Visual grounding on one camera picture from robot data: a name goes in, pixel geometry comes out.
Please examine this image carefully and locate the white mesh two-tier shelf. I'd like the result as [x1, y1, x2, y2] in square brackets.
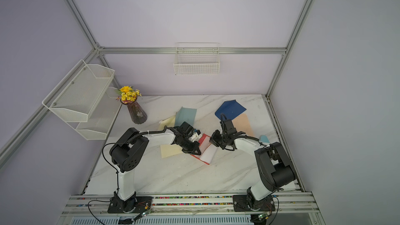
[42, 60, 121, 140]

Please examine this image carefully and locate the small light blue object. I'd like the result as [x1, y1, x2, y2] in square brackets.
[259, 135, 270, 144]

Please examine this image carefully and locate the dark blue envelope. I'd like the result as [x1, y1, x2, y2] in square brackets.
[215, 100, 246, 120]

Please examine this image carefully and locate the cream paper sheet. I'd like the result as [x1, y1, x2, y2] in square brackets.
[160, 144, 183, 158]

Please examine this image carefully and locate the peach paper sheet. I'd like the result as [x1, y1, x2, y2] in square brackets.
[232, 113, 254, 136]

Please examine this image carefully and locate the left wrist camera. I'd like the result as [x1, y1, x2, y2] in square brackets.
[189, 129, 202, 142]

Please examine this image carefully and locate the dark glass vase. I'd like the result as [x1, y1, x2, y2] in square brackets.
[126, 101, 147, 125]

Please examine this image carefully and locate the yellow flower bouquet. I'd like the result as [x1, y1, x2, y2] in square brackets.
[116, 86, 142, 104]

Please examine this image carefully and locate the teal envelope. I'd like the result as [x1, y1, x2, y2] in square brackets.
[175, 107, 197, 127]

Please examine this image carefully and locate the cream envelope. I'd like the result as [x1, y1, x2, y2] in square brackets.
[158, 115, 176, 130]

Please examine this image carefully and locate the aluminium front rail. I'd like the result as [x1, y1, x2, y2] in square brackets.
[57, 191, 325, 225]

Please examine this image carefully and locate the white wire wall basket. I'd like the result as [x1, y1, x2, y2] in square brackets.
[174, 42, 220, 76]

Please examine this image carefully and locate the red bordered letter paper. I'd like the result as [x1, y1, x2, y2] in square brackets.
[192, 134, 218, 165]

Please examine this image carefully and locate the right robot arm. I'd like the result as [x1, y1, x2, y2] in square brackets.
[210, 114, 297, 211]

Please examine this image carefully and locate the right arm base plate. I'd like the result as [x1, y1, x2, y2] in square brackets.
[232, 195, 276, 212]

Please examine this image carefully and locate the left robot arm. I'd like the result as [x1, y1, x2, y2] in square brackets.
[109, 122, 202, 202]

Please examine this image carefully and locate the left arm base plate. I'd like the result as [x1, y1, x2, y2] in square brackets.
[107, 195, 153, 214]

